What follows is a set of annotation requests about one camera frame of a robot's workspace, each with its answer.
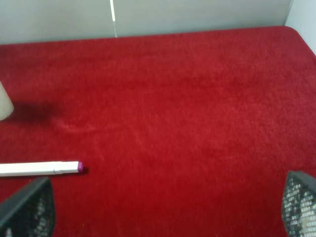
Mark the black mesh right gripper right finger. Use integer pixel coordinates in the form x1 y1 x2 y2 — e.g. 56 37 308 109
281 171 316 237

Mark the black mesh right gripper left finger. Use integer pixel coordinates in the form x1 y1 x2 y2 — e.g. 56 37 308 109
0 177 56 237

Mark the tall white milk glass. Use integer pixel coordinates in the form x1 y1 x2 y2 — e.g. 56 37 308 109
0 82 14 121

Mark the red felt table cloth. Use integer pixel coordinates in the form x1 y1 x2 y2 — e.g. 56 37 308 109
0 27 316 237

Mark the white marker with magenta cap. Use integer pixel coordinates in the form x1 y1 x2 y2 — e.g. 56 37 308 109
0 161 83 177

